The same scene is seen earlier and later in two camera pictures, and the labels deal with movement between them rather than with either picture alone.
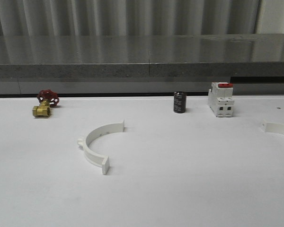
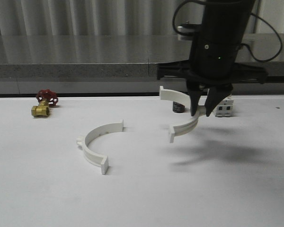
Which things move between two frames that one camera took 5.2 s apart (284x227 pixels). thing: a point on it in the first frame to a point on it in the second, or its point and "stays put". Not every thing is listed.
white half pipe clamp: (276, 128) to (185, 100)
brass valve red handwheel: (47, 98) stays put
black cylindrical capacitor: (179, 102) stays put
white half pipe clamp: (100, 160) stays put
